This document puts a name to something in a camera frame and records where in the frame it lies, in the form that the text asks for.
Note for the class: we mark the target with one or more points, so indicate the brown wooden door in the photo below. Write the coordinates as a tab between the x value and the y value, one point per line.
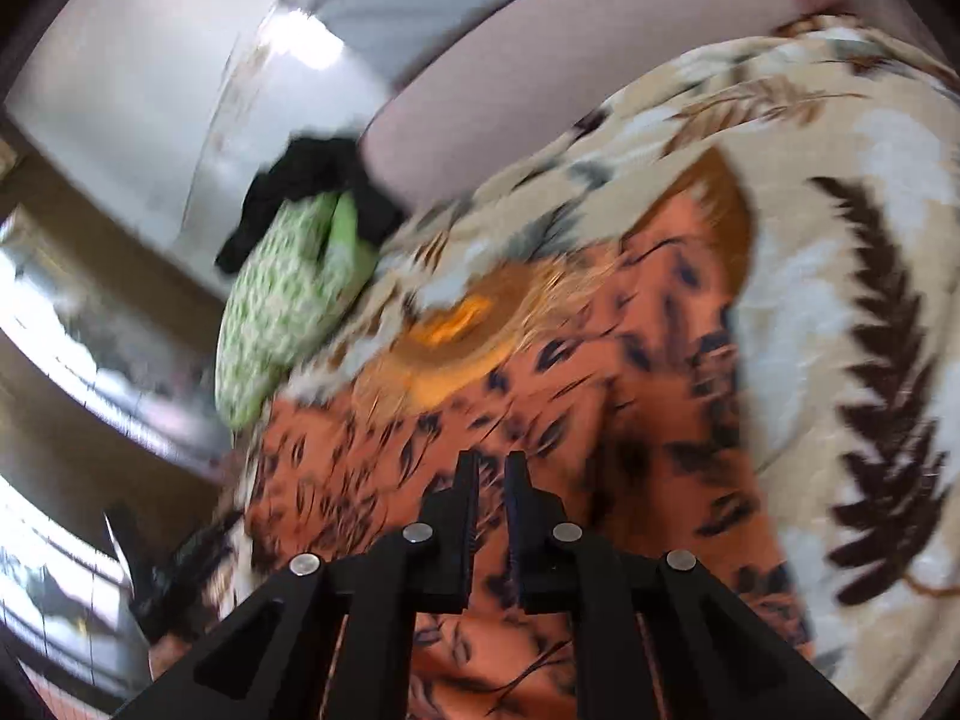
106	400

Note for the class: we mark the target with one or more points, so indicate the pink bolster cushion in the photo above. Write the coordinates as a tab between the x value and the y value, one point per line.
528	73

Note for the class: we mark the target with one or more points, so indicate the beige leaf pattern blanket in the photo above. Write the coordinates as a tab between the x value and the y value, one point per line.
844	144

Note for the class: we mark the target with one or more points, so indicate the orange floral blouse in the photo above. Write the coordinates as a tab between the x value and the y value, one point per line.
613	368

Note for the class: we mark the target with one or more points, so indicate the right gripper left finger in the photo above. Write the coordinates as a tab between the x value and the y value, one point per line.
330	639

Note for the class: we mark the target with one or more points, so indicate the green white patterned pillow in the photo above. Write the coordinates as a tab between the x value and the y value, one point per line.
290	294

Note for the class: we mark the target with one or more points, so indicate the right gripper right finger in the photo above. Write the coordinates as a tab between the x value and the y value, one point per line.
653	638

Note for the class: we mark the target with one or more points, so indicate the black garment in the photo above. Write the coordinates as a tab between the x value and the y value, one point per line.
310	166

